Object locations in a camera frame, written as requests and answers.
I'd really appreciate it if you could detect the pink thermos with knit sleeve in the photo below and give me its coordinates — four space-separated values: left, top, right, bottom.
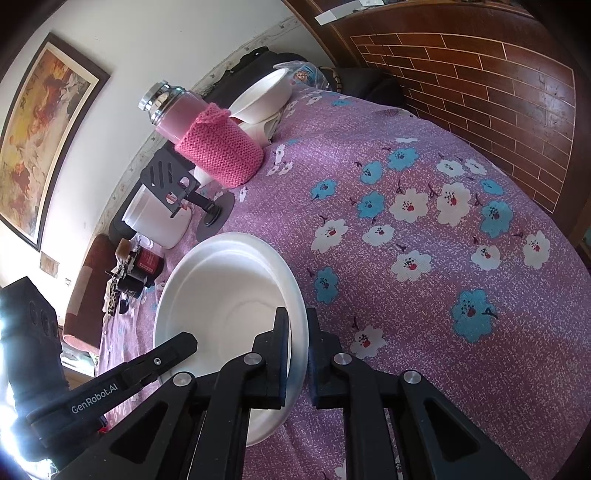
138 81 264 188

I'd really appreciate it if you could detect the white plastic bowl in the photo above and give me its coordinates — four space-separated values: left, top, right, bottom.
153 232 310 446

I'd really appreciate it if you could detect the black phone stand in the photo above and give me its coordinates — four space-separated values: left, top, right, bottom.
140 150 235 242

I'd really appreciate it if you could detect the brick pattern wooden cabinet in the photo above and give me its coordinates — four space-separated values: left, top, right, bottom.
288 1 590 244

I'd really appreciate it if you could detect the dark red armchair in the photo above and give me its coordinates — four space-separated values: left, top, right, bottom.
63 234 116 355

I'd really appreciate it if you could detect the black round jar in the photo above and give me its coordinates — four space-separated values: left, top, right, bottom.
107 239 164 314

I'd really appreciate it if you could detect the white plastic jar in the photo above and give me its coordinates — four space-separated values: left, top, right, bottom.
122 185 192 249

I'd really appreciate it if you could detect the small wall plaque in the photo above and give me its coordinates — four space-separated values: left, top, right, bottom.
39 252 59 277

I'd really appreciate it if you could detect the framed horse painting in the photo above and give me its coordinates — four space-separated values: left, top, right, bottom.
1 33 110 251

